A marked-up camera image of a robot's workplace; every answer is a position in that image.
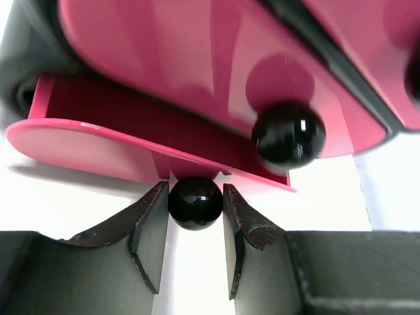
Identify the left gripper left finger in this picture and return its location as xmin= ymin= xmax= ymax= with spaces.
xmin=1 ymin=181 xmax=169 ymax=314

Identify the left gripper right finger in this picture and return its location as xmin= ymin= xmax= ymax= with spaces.
xmin=223 ymin=184 xmax=419 ymax=314

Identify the black drawer cabinet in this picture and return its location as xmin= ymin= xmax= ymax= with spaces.
xmin=1 ymin=1 xmax=84 ymax=117

